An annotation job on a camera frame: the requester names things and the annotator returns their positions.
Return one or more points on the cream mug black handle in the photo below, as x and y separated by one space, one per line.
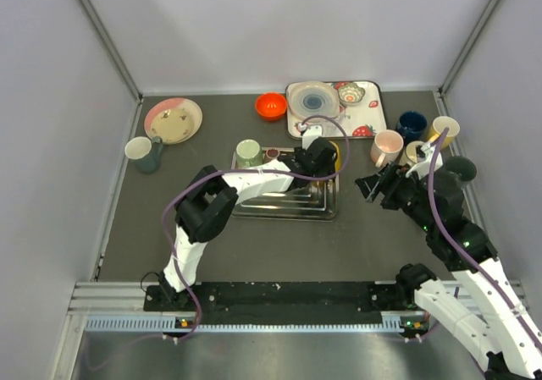
413 154

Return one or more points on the orange bowl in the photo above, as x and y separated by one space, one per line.
271 106

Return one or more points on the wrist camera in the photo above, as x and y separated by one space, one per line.
422 169
309 133

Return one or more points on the dark teal mug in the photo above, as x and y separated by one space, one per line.
144 153

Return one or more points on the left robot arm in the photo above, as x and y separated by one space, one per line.
203 209

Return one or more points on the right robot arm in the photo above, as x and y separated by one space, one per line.
501 337

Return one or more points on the grey mug black handle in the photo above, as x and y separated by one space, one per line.
464 168

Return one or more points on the light green ceramic mug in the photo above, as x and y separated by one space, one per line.
248 153

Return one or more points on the pink cream large plate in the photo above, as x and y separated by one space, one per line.
171 103

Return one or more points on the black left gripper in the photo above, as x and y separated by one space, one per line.
321 152

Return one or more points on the stainless steel tray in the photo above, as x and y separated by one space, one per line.
316 201

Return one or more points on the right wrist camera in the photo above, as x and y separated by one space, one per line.
422 169

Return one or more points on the small cream plate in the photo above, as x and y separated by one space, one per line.
175 125

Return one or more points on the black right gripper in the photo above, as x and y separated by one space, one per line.
382 184

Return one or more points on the clear drinking glass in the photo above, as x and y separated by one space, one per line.
332 127

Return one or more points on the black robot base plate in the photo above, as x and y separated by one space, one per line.
298 303

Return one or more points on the small patterned bowl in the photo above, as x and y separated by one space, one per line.
350 93

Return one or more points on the brown ceramic mug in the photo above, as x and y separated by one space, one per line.
271 154

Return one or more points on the bright yellow mug black handle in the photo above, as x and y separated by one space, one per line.
338 162

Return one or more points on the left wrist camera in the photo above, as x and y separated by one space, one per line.
309 133

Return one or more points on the navy blue ceramic mug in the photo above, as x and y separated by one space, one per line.
411 126

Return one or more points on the pink ceramic mug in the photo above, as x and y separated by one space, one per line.
386 147

